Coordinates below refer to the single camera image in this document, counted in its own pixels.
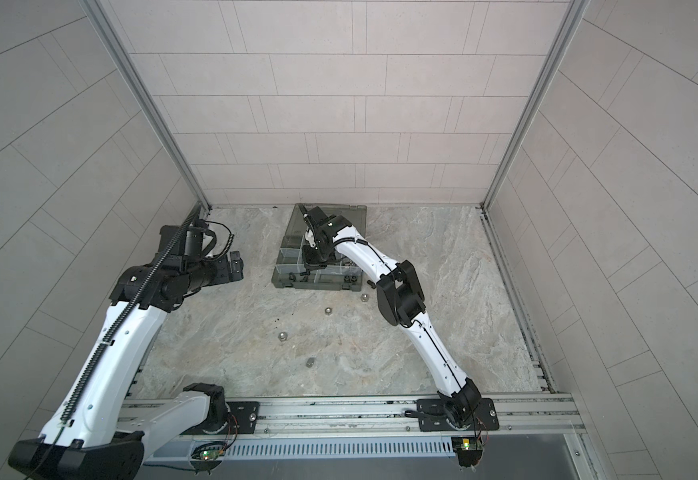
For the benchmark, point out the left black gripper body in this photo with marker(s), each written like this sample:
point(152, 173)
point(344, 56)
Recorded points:
point(207, 272)

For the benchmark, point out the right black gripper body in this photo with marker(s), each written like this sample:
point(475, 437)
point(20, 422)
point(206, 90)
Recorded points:
point(320, 254)

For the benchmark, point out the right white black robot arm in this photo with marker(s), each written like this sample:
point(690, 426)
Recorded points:
point(401, 302)

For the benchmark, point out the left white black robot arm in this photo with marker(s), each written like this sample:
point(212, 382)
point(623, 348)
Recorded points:
point(82, 439)

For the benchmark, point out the left controller board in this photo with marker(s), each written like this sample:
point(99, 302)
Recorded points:
point(206, 457)

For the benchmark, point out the controller board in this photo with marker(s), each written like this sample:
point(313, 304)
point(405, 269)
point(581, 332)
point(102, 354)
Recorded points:
point(468, 450)
point(206, 457)

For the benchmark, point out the right controller board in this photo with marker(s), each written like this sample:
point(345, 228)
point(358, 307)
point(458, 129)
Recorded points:
point(468, 450)

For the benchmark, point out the aluminium mounting rail frame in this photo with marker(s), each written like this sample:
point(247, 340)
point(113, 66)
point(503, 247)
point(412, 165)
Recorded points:
point(272, 428)

